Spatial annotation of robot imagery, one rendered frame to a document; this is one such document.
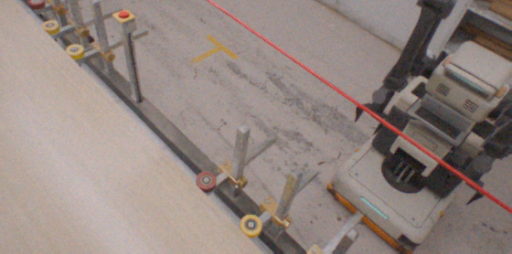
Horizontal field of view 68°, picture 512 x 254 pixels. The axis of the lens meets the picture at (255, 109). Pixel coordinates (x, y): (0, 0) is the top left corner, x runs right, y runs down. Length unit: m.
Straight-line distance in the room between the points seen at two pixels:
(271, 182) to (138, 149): 1.22
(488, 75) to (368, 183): 1.07
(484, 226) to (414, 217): 0.71
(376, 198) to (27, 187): 1.79
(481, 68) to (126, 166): 1.42
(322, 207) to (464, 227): 0.95
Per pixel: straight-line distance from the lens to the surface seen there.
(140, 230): 1.45
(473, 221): 3.03
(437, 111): 1.86
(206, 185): 1.51
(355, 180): 2.44
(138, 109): 2.04
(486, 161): 1.54
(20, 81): 2.02
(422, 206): 2.53
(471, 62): 1.70
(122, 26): 1.73
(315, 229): 2.52
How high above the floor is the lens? 2.21
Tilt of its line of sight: 48 degrees down
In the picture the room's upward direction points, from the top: 10 degrees clockwise
